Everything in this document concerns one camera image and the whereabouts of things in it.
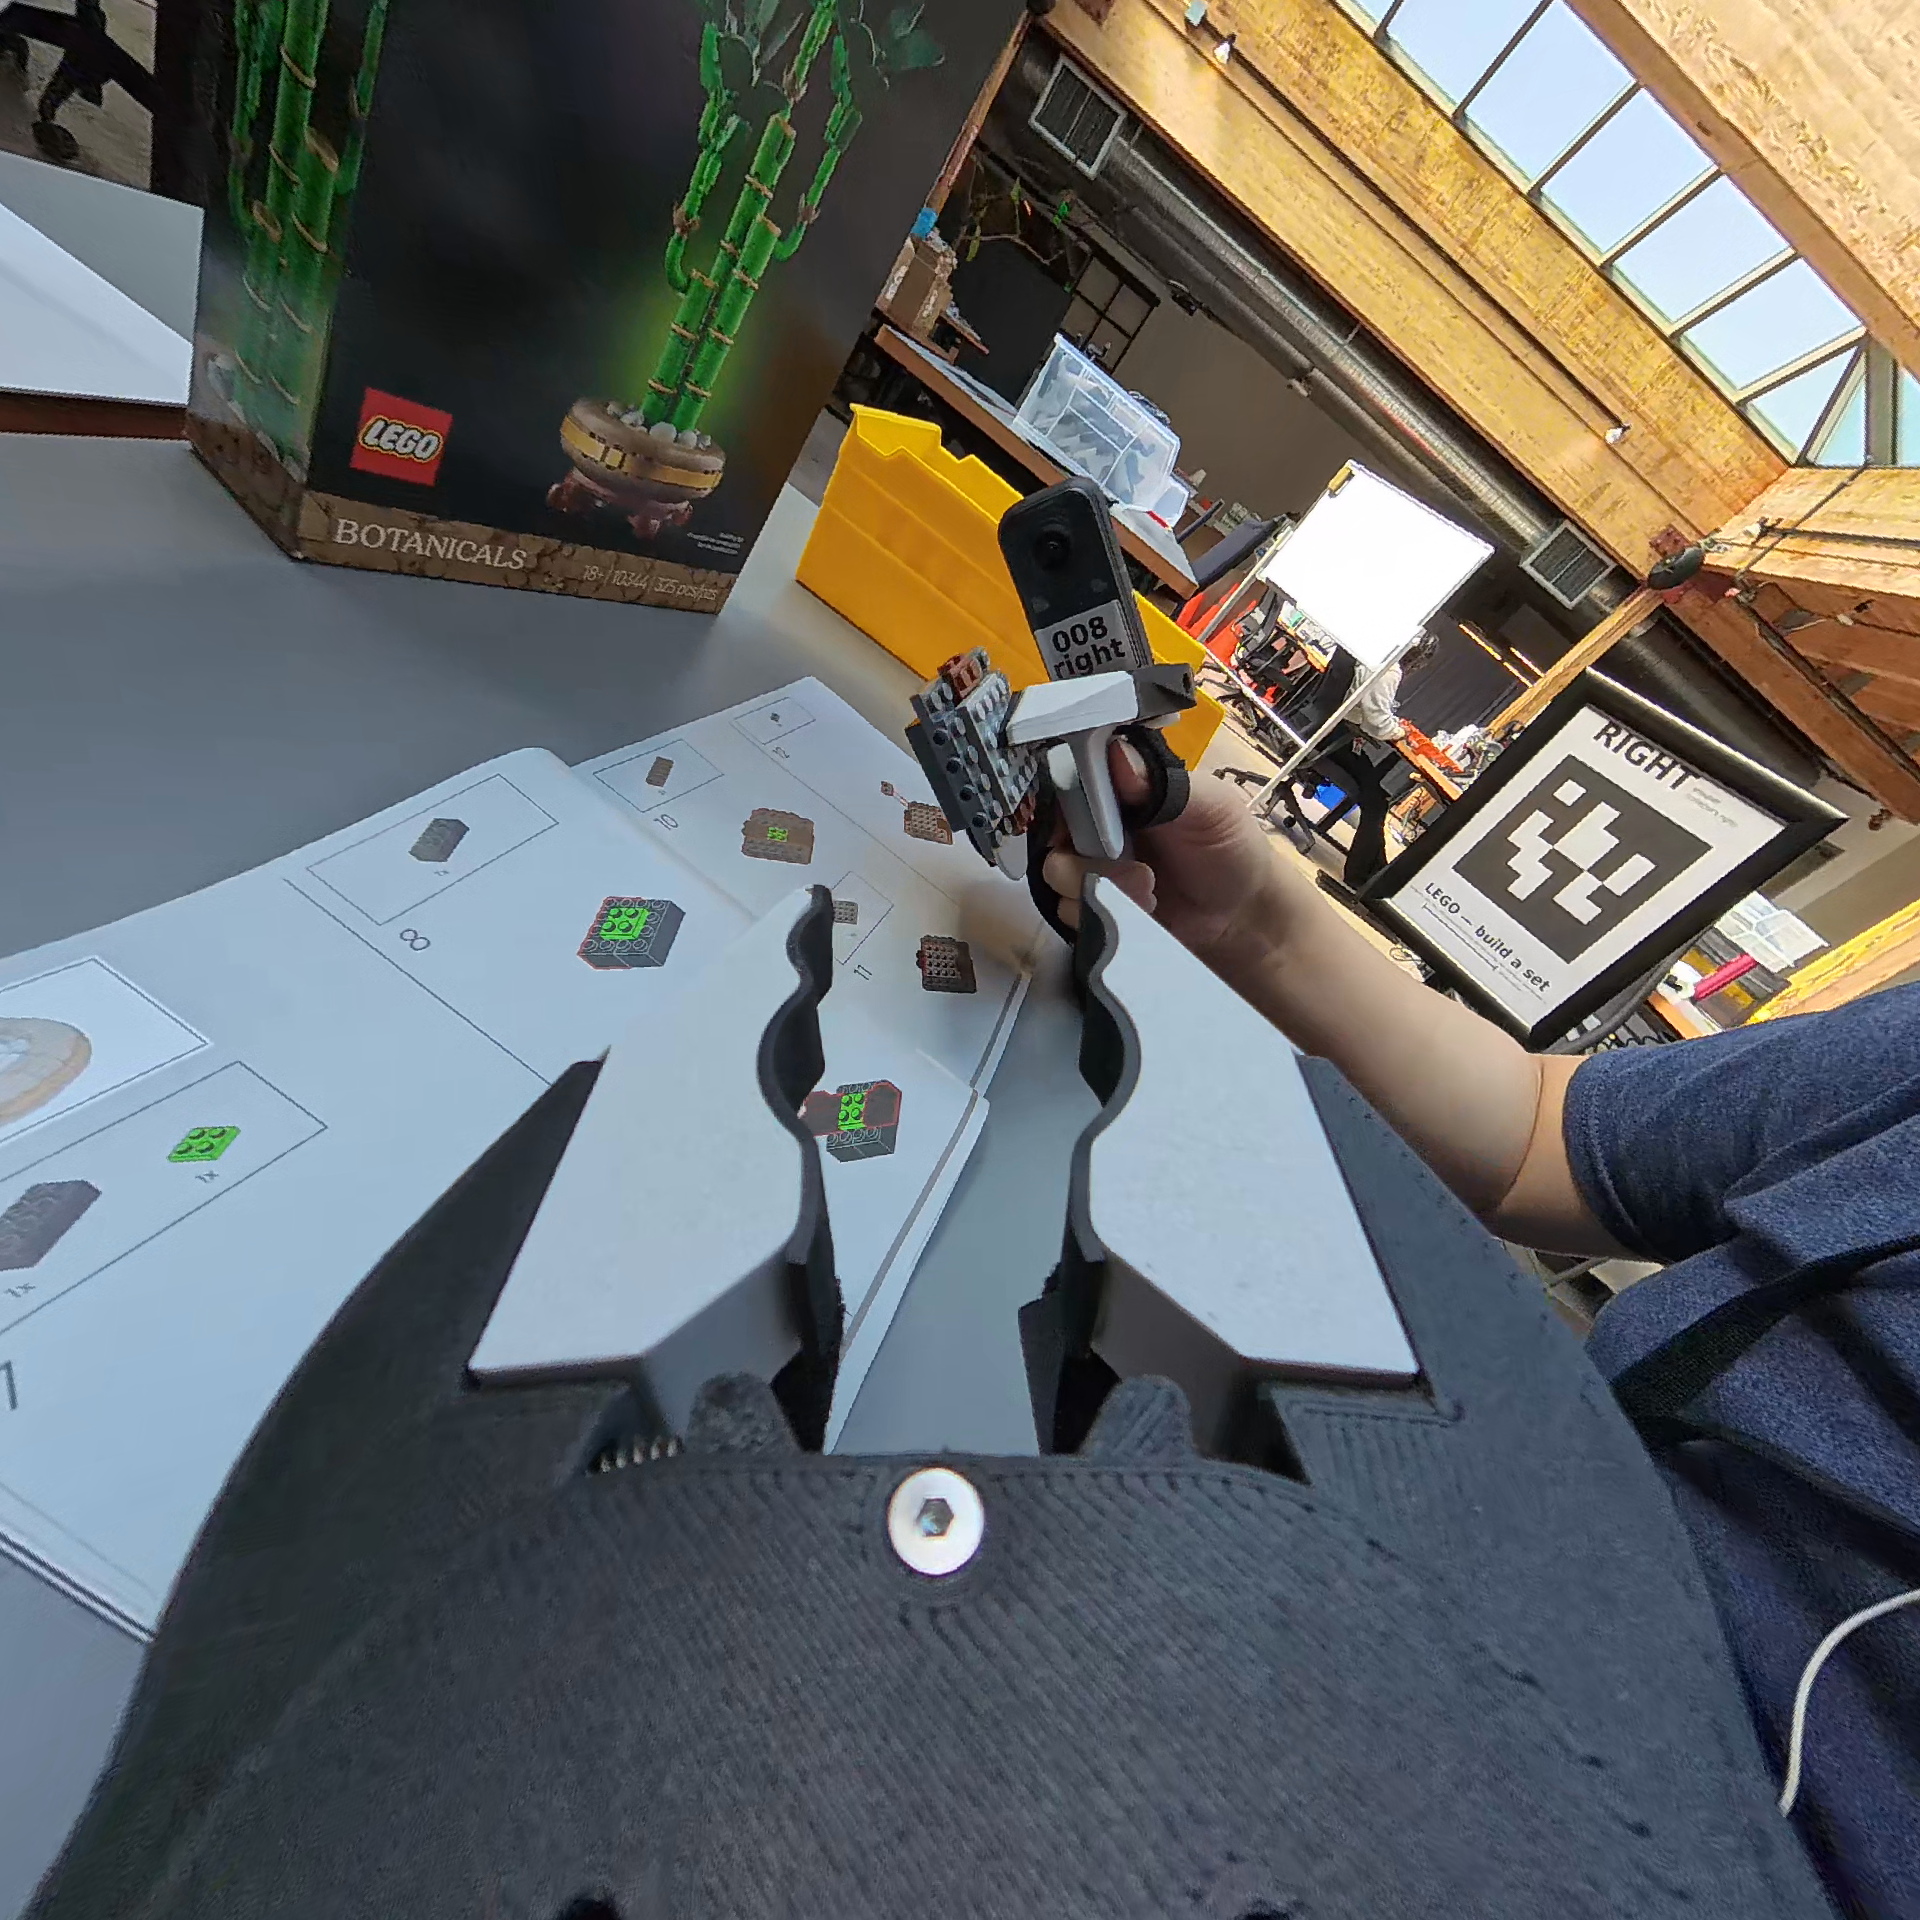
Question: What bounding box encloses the grey desk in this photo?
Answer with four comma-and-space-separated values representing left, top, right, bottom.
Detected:
0, 402, 1202, 1920

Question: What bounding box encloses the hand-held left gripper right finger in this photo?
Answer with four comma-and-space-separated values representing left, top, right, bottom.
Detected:
1020, 875, 1425, 1480

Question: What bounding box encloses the person's right hand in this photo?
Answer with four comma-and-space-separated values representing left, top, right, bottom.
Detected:
1040, 757, 1307, 969

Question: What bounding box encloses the grey brown toy brick assembly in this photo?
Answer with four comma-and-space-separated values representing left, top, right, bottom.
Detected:
904, 647, 1046, 882

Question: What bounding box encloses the person's blue shirt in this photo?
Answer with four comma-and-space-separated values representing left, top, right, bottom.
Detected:
1560, 981, 1920, 1920

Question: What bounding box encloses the hanging green plant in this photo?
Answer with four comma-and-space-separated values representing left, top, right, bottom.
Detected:
960, 162, 1086, 289

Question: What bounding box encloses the large clear plastic container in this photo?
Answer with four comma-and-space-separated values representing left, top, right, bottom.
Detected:
1016, 334, 1181, 515

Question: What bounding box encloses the black bamboo toy set box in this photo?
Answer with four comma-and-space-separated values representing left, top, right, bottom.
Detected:
185, 0, 1040, 614

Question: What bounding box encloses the white table with wooden edge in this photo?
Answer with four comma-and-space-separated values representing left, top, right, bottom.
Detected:
0, 145, 207, 440

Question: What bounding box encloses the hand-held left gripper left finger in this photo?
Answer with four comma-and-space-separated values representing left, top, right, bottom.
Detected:
470, 885, 843, 1457

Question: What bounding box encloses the black framed marker sign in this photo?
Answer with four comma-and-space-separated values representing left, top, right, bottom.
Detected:
1357, 672, 1850, 1055

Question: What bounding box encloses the white whiteboard on stand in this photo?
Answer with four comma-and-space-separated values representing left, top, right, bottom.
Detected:
1254, 459, 1498, 672

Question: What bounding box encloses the open building instruction booklet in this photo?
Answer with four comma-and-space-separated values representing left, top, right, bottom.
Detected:
0, 679, 1055, 1638

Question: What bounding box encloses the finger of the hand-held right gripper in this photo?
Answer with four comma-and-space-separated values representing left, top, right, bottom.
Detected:
1002, 671, 1149, 748

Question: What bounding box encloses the black office chair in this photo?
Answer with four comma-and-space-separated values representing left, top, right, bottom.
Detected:
1214, 658, 1411, 888

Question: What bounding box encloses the yellow plastic bin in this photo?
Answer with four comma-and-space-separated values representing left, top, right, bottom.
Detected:
794, 402, 1229, 770

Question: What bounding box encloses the white wall vent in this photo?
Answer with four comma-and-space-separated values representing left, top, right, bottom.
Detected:
1520, 519, 1619, 613
1026, 55, 1131, 181

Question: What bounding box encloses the thin white cable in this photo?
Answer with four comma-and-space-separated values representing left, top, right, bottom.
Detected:
1776, 1585, 1920, 1820

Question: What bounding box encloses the person's right forearm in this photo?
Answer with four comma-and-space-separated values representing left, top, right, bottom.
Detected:
1221, 875, 1595, 1264

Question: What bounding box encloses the black framed window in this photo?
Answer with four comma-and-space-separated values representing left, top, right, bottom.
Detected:
1057, 255, 1160, 380

